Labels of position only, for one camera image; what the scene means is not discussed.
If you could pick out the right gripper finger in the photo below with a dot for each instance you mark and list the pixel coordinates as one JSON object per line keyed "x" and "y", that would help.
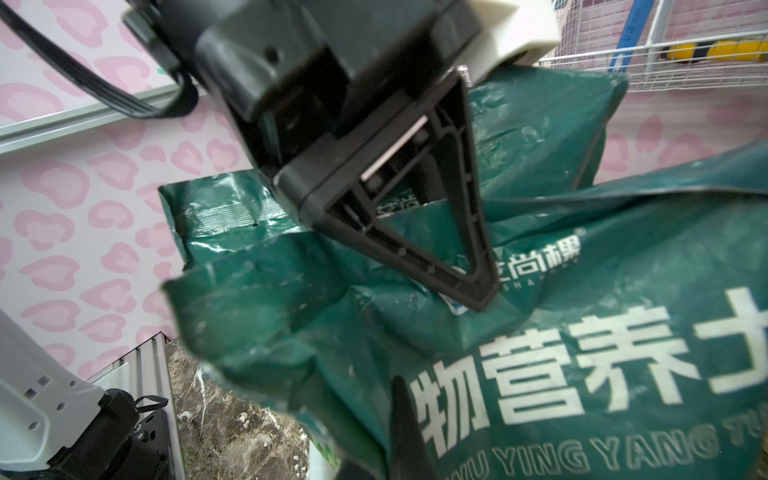
{"x": 406, "y": 456}

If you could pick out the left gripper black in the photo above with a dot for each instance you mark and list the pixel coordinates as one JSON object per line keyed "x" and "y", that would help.
{"x": 288, "y": 72}

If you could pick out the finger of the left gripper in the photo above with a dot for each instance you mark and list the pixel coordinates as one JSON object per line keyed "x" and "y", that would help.
{"x": 402, "y": 189}

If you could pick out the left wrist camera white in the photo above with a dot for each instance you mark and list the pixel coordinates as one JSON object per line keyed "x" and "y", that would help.
{"x": 519, "y": 32}

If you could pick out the white wire rack back wall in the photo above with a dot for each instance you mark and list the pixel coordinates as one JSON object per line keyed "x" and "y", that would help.
{"x": 591, "y": 29}

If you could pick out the dark green soil bag front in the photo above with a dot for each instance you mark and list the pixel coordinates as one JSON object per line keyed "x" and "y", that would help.
{"x": 628, "y": 339}

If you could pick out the yellow utility knife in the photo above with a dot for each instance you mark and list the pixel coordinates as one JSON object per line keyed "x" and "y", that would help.
{"x": 746, "y": 50}

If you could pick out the blue book in rack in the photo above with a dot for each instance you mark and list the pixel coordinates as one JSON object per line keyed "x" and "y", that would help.
{"x": 631, "y": 33}

